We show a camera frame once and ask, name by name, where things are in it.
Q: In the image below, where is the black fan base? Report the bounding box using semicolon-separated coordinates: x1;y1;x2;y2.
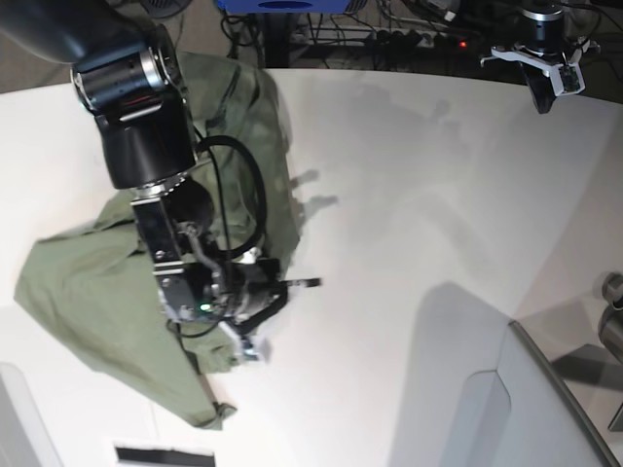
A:
138;0;192;19

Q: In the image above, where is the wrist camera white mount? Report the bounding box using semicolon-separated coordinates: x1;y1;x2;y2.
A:
218;276;325;364
480;39;600;98

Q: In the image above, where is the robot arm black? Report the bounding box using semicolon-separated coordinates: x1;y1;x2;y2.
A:
519;1;567;114
1;1;289;337

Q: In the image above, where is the olive green t-shirt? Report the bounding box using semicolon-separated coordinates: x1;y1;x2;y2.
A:
16;54;300;430

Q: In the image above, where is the blue box with oval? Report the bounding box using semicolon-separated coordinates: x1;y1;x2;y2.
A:
216;0;349;15

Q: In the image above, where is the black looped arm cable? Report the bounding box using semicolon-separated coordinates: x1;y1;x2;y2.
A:
192;135;270;259

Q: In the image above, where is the white label with black strip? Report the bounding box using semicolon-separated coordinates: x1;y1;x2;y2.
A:
114;442;217;467

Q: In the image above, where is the grey metal stand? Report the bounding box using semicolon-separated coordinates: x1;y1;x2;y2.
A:
510;272;622;466

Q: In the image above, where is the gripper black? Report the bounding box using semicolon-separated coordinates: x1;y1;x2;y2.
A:
226;260;289;326
523;36;568;114

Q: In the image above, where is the black power strip red light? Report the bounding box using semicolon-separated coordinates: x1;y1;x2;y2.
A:
374;29;472;52

